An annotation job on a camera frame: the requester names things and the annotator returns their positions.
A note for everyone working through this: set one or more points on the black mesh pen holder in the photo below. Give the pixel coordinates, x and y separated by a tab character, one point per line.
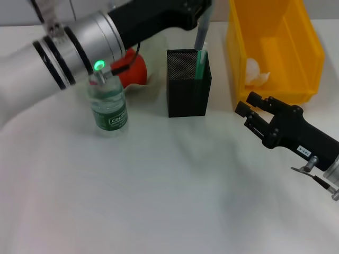
185	98

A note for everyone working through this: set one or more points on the green utility knife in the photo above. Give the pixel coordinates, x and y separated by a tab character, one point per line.
200	63

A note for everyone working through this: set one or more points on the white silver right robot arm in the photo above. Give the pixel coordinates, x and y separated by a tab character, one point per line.
333	169

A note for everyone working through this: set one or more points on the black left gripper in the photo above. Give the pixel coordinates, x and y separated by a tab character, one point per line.
151	18

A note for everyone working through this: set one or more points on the yellow plastic bin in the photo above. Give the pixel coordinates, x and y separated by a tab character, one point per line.
288	66

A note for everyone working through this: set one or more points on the pale green glass fruit plate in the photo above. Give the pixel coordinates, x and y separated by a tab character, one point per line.
156	66

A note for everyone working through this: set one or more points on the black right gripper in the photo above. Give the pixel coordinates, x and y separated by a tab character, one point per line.
296	135

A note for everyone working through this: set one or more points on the grey glitter pen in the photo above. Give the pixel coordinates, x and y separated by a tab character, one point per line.
201	34

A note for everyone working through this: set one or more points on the clear water bottle green label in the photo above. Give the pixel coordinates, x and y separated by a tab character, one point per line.
108	105

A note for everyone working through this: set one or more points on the orange fruit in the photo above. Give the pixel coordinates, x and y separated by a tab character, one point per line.
135	71

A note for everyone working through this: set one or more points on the white paper ball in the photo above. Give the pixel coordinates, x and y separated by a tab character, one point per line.
254	71

